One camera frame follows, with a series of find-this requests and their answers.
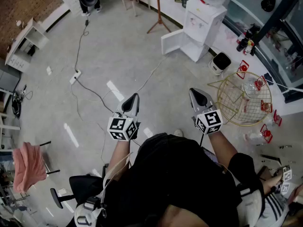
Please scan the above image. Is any clear bottle red label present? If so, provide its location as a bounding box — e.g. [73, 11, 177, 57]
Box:
[236, 31, 247, 44]

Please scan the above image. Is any white shelf unit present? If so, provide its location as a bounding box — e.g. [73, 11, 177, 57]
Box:
[4, 17, 50, 73]

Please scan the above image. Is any black power cable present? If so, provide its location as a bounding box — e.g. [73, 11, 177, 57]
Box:
[74, 17, 90, 72]

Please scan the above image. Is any person's left forearm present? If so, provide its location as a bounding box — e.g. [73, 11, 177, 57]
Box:
[107, 138, 133, 175]

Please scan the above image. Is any person's black shirt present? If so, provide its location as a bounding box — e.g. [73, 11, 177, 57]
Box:
[104, 132, 265, 227]

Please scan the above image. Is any wooden coat stand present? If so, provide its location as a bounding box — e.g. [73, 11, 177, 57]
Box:
[146, 0, 171, 35]

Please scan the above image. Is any clear plastic bag red print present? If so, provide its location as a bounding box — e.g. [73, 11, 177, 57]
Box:
[223, 26, 240, 44]

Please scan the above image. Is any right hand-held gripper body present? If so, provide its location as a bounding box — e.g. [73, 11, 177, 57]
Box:
[191, 99, 224, 135]

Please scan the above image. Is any white water dispenser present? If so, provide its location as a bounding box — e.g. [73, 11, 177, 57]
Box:
[160, 0, 228, 63]

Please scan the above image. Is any red-framed glass jar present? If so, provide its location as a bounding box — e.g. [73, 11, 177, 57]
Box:
[260, 99, 273, 114]
[254, 75, 267, 91]
[236, 60, 250, 80]
[259, 123, 273, 144]
[273, 109, 283, 127]

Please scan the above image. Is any pink cloth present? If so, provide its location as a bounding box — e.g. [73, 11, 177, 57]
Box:
[12, 141, 48, 194]

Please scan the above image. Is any white power strip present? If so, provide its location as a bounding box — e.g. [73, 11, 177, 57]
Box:
[69, 70, 82, 85]

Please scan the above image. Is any white trash bin black liner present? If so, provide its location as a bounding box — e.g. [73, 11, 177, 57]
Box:
[208, 52, 232, 76]

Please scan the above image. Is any small screen device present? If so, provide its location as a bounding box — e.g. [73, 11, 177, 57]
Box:
[203, 148, 218, 163]

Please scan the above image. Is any bottle with yellow cap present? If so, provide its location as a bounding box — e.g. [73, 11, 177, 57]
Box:
[243, 40, 255, 56]

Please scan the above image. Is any black window frame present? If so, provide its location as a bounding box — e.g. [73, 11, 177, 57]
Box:
[223, 0, 303, 104]

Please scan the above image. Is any dark glass bottle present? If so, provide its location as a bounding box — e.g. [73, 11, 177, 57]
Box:
[236, 29, 253, 53]

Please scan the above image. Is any person's right forearm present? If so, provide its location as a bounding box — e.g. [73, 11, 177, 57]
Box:
[207, 129, 239, 169]

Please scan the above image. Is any gold wire basket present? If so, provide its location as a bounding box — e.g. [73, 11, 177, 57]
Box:
[207, 71, 273, 127]

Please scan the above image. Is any black office chair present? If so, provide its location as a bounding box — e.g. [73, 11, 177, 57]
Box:
[49, 164, 106, 210]

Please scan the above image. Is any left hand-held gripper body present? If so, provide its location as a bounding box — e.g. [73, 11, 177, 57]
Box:
[107, 104, 141, 142]

